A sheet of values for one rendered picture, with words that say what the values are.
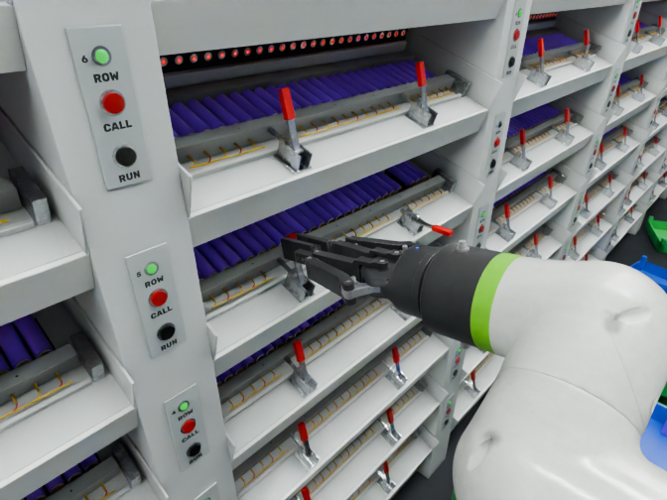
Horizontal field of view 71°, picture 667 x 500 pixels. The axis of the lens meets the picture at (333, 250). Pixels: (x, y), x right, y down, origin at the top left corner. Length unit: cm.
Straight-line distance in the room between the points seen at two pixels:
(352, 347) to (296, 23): 54
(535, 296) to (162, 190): 33
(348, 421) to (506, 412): 65
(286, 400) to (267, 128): 42
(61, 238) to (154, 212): 8
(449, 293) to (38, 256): 35
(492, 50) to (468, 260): 53
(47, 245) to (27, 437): 20
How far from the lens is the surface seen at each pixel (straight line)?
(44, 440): 56
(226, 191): 51
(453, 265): 43
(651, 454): 139
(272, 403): 76
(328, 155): 61
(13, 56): 41
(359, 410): 100
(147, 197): 45
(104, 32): 41
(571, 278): 40
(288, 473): 91
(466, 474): 36
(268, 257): 66
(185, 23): 45
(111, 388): 57
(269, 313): 63
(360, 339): 86
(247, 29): 49
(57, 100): 41
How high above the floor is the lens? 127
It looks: 30 degrees down
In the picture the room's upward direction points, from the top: straight up
